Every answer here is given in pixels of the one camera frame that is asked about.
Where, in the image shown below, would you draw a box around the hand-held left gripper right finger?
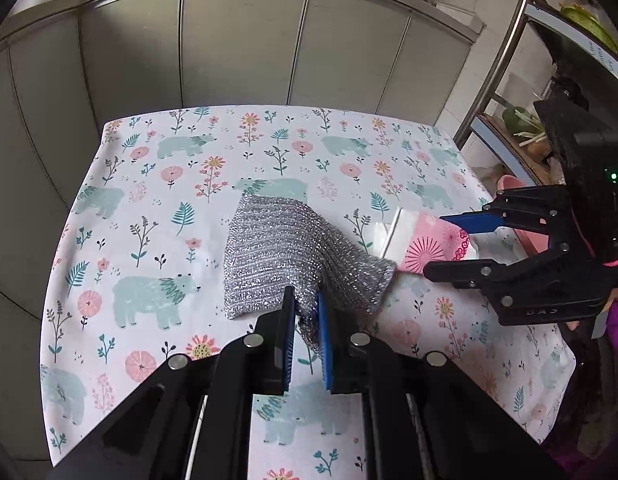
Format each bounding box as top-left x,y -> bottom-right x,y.
318,291 -> 564,480

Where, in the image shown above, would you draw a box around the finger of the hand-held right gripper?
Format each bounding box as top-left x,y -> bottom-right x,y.
439,185 -> 574,236
423,240 -> 590,307

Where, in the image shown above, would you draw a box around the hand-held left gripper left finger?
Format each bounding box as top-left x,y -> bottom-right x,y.
46,286 -> 296,480

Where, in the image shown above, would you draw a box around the pink plastic bowl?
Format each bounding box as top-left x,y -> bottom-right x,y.
496,175 -> 560,256

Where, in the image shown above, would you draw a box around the pink patterned packet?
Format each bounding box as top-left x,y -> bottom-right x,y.
374,206 -> 482,276

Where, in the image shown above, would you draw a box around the silver glitter scouring cloth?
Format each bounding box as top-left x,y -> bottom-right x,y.
223,194 -> 397,346

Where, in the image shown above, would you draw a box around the cardboard shelf liner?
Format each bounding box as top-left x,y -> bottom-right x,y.
481,112 -> 564,186

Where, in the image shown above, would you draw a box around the green vegetable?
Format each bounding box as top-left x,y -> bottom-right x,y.
503,106 -> 530,133

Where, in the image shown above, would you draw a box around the clear plastic container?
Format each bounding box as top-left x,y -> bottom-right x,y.
499,75 -> 560,163

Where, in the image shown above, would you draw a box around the purple garment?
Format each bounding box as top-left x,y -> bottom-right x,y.
544,305 -> 618,476

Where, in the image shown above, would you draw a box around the metal shelf rack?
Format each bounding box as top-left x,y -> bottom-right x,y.
454,0 -> 618,191

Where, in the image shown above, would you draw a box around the green plastic colander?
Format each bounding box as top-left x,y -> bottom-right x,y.
561,2 -> 618,53

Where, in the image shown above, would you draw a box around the floral bear print tablecloth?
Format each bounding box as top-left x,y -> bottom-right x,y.
41,105 -> 577,480

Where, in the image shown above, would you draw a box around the grey kitchen cabinets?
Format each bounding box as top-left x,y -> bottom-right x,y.
0,0 -> 484,261

